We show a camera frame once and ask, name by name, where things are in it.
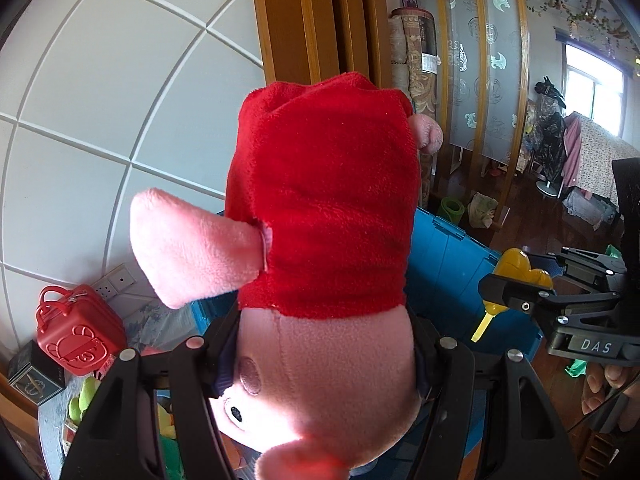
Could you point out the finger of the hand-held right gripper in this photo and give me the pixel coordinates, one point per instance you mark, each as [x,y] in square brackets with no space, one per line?
[520,302]
[585,270]

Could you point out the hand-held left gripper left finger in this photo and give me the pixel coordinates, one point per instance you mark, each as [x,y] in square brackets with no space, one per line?
[222,370]

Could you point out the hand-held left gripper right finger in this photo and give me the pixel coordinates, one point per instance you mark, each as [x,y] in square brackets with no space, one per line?
[425,375]

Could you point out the yellow plastic toy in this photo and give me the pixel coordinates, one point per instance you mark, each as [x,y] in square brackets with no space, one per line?
[517,265]

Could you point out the blue plastic storage crate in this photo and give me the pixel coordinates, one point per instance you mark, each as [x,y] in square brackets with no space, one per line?
[450,270]

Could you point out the pink pig plush red dress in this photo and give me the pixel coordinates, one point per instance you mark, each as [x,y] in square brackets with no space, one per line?
[325,185]

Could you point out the person's right hand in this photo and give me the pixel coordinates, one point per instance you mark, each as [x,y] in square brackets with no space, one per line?
[602,385]

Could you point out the green plastic bag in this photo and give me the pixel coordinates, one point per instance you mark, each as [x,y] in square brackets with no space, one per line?
[575,369]

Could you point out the pale floral pillow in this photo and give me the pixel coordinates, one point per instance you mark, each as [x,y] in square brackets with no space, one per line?
[160,320]

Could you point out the round fan base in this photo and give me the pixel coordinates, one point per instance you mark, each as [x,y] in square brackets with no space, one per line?
[549,189]

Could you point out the pale cloth bag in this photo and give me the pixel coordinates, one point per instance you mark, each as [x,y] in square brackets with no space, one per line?
[482,210]

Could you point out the floral bedspread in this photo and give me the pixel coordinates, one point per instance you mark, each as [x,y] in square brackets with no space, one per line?
[605,160]

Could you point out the green rolled mat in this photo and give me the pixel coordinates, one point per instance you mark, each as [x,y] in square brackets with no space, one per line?
[452,210]

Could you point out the pink hanging garment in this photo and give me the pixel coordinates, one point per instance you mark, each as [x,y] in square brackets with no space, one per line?
[571,150]

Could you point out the black hanging clothes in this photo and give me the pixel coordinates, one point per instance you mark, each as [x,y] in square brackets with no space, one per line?
[550,135]

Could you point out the green crocodile plush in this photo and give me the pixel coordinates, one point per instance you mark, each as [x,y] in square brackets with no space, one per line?
[82,400]

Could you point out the red bear suitcase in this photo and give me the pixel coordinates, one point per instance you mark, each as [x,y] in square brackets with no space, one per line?
[80,335]

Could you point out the window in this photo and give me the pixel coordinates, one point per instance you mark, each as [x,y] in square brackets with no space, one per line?
[592,85]

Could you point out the black gift box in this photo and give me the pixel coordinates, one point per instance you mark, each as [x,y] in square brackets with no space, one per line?
[35,375]

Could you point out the rolled patterned carpet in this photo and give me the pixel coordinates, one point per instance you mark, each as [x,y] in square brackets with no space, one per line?
[422,85]

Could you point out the frosted glass partition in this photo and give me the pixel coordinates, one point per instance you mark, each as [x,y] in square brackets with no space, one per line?
[470,60]

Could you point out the hanging vine decoration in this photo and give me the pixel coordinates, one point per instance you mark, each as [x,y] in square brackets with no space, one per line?
[585,10]

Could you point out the rolled pale carpet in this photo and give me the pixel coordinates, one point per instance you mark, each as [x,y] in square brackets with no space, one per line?
[396,50]

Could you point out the white wall socket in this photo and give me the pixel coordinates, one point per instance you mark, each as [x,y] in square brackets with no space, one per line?
[103,291]
[122,280]

